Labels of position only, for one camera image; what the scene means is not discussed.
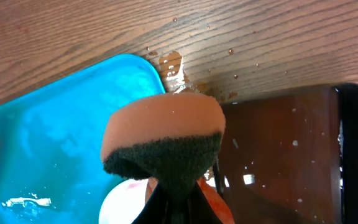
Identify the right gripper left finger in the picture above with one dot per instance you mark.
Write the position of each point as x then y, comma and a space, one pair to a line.
155, 210

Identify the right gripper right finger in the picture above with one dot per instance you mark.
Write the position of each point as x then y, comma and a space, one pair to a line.
199, 210

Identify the light blue plate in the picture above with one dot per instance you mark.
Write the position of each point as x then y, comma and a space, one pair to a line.
124, 203

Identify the orange and green sponge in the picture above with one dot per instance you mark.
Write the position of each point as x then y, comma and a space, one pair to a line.
171, 140

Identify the teal plastic tray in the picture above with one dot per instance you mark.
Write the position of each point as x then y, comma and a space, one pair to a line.
50, 141

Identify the black water tray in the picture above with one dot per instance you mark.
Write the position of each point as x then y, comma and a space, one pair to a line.
292, 158

